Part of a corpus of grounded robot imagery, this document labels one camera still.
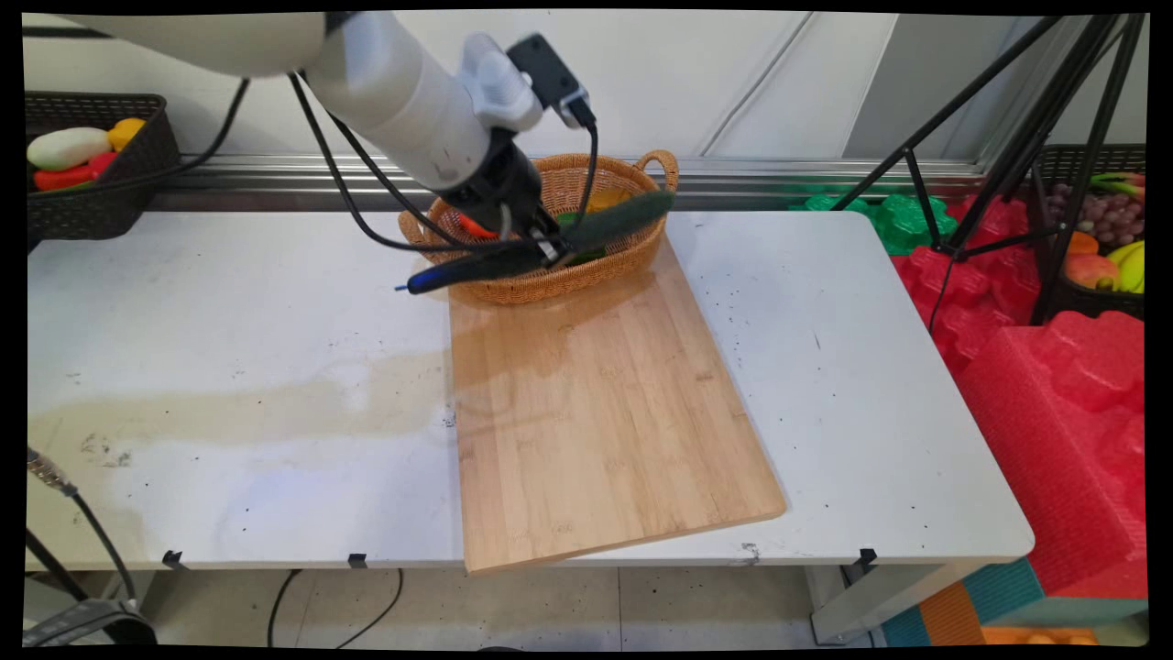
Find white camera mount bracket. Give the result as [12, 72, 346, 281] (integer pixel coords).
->
[457, 32, 544, 132]

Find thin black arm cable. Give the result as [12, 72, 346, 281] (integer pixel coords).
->
[326, 112, 473, 247]

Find large red foam mat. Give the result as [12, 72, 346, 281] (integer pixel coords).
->
[956, 310, 1148, 600]

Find black floor cable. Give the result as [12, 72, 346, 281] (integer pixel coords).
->
[266, 568, 406, 650]

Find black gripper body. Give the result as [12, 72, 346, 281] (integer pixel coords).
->
[440, 126, 562, 243]

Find metal wall rail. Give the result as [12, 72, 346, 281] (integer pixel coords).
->
[147, 152, 989, 214]

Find grey black strap bundle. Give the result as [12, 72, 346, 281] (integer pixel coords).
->
[23, 598, 159, 648]

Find teal orange foam mat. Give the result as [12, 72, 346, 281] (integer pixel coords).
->
[878, 557, 1149, 648]

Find metal plug with cable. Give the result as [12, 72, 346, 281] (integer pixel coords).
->
[26, 447, 140, 606]

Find yellow toy bananas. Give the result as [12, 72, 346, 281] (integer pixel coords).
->
[1106, 239, 1147, 295]

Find green foam mat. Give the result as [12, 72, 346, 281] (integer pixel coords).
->
[790, 192, 959, 257]

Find green toy bell pepper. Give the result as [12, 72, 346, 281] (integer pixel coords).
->
[555, 211, 609, 269]

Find red toy chili pepper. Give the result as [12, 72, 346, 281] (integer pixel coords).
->
[32, 151, 119, 193]

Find black woven fruit basket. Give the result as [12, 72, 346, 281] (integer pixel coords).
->
[1030, 144, 1147, 323]

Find white table leg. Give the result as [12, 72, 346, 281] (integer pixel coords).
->
[805, 563, 983, 645]

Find oval wicker basket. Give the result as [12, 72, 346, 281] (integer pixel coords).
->
[398, 149, 681, 306]

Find purple toy grapes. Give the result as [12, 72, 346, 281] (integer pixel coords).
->
[1048, 182, 1146, 248]

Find green pink toy vegetable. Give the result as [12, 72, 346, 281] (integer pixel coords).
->
[1089, 171, 1147, 200]

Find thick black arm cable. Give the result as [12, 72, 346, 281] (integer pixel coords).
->
[27, 73, 601, 256]

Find black woven storage basket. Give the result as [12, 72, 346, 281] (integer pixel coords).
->
[26, 92, 181, 243]

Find red orange toy mango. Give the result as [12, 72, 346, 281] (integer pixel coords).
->
[1064, 253, 1122, 292]

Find white toy radish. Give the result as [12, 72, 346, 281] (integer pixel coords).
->
[27, 126, 112, 172]

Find black camera tripod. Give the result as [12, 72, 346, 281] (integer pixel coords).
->
[829, 13, 1148, 327]

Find dark green toy cucumber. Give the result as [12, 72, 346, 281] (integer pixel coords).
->
[396, 187, 677, 296]

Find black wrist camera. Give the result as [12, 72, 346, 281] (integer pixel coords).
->
[506, 34, 597, 130]

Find small red foam mat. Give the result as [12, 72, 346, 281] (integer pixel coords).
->
[891, 194, 1046, 377]

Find bamboo cutting board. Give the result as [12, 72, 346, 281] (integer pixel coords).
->
[447, 234, 789, 576]

